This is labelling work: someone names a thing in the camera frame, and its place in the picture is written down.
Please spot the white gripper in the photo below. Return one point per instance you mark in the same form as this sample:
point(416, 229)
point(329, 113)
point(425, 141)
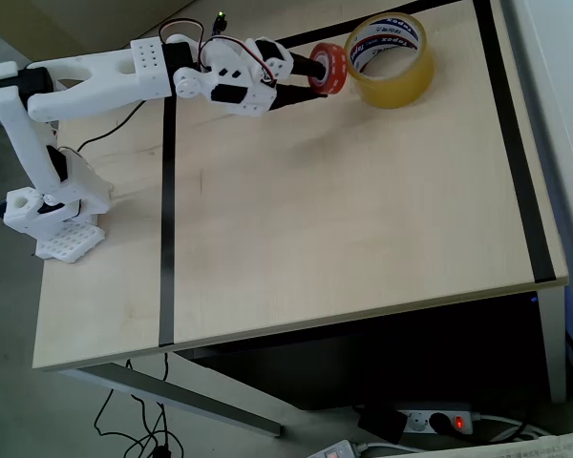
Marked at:
point(278, 65)

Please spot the red tape roll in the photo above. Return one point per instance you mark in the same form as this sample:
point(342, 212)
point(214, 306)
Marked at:
point(336, 71)

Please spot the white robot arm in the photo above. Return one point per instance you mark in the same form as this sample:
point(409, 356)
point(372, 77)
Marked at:
point(100, 81)

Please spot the black tape strip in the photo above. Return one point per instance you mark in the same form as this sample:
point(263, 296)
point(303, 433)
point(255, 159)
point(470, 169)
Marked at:
point(167, 262)
point(315, 32)
point(518, 157)

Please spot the yellow tape roll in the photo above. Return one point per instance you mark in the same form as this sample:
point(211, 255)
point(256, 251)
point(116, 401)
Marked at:
point(396, 93)

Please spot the grey slanted table beam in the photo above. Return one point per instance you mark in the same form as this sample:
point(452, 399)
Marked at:
point(196, 398)

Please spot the black power adapter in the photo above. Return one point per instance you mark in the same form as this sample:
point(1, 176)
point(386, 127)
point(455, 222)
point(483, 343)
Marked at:
point(382, 424)

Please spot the grey upright table leg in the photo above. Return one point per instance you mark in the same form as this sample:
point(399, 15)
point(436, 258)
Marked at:
point(554, 343)

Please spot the black round plug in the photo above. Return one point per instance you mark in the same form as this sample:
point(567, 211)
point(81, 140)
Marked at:
point(439, 423)

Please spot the small white power strip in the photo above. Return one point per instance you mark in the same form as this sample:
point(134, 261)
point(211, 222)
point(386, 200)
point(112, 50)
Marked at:
point(334, 451)

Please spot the small camera green light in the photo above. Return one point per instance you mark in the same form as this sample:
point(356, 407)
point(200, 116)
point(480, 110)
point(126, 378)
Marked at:
point(219, 23)

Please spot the white perforated base plate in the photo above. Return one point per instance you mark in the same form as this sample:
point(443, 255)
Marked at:
point(71, 243)

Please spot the white power strip red switch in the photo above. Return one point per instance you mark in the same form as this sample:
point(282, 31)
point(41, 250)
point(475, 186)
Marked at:
point(418, 422)

